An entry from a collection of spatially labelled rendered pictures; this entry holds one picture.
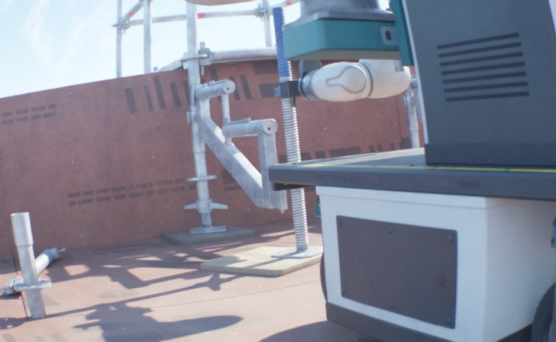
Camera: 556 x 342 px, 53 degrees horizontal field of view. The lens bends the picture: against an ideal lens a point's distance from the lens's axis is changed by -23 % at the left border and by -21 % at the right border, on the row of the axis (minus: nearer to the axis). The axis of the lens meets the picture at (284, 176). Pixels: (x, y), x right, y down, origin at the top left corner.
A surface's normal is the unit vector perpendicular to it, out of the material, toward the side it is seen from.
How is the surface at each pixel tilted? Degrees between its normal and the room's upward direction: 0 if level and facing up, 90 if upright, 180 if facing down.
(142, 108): 90
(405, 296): 90
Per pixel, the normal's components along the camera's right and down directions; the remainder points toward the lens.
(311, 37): -0.91, 0.11
